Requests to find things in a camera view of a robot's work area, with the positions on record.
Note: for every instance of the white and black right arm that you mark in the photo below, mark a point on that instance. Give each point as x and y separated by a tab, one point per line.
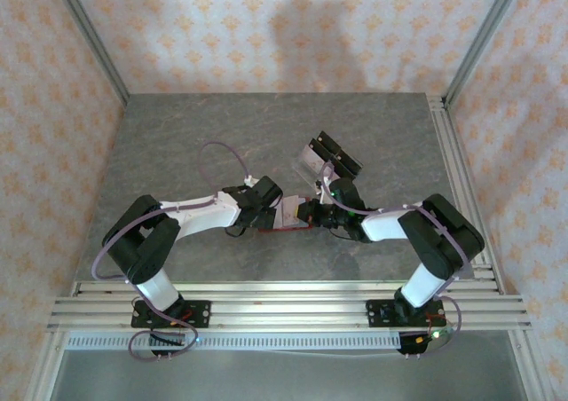
386	228

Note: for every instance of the aluminium frame leg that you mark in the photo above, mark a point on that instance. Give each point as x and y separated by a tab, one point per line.
46	365
526	365

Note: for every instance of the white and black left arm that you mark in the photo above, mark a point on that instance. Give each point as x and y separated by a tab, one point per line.
204	214

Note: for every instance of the aluminium frame post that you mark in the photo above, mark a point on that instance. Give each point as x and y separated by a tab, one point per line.
92	37
482	37

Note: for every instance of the aluminium side rail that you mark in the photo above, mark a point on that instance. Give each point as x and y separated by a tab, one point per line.
457	175

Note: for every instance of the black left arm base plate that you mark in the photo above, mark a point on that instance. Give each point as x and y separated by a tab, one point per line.
199	313

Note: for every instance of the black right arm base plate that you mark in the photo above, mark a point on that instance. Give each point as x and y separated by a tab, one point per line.
375	313

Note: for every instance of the black card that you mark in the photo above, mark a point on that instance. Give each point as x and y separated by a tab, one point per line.
352	158
329	139
322	148
347	166

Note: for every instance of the wide aluminium base beam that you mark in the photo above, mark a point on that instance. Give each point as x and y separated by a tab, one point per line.
288	314

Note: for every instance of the narrow aluminium table-edge rail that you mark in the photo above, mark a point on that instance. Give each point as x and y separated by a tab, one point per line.
288	288

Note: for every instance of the red card holder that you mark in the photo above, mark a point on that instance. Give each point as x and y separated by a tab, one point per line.
284	230

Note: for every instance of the white VIP card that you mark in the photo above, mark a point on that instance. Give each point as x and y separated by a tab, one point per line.
314	156
310	162
293	212

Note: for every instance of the small black controller board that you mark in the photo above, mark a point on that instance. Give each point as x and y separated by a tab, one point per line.
166	342
421	343

